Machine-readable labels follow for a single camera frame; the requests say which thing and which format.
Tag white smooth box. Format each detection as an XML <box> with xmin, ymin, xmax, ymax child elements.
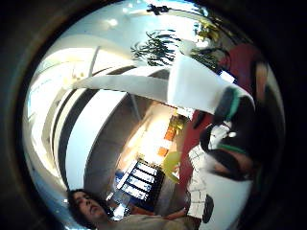
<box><xmin>166</xmin><ymin>55</ymin><xmax>254</xmax><ymax>115</ymax></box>

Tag white object with black print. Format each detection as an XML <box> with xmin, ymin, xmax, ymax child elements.
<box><xmin>186</xmin><ymin>144</ymin><xmax>254</xmax><ymax>230</ymax></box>

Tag yellow-green leafy plant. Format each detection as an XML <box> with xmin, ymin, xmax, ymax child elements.
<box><xmin>195</xmin><ymin>17</ymin><xmax>224</xmax><ymax>44</ymax></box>

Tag yellow-green chair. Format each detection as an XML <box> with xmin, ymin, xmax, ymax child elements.
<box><xmin>161</xmin><ymin>150</ymin><xmax>183</xmax><ymax>185</ymax></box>

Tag dark green palm plant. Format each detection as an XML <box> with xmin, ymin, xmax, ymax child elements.
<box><xmin>130</xmin><ymin>29</ymin><xmax>182</xmax><ymax>67</ymax></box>

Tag blue shelf with white panels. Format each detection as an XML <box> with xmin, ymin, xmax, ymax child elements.
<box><xmin>114</xmin><ymin>159</ymin><xmax>166</xmax><ymax>205</ymax></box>

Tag black ceiling lamp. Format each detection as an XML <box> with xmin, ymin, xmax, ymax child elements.
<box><xmin>146</xmin><ymin>3</ymin><xmax>171</xmax><ymax>16</ymax></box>

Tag person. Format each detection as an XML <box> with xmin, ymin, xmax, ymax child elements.
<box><xmin>66</xmin><ymin>188</ymin><xmax>201</xmax><ymax>230</ymax></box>

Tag orange wall panel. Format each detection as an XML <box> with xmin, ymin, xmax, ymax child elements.
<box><xmin>163</xmin><ymin>124</ymin><xmax>177</xmax><ymax>142</ymax></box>
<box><xmin>156</xmin><ymin>146</ymin><xmax>170</xmax><ymax>158</ymax></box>

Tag white curved balcony rail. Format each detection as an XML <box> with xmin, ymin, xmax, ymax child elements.
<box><xmin>70</xmin><ymin>65</ymin><xmax>172</xmax><ymax>104</ymax></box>

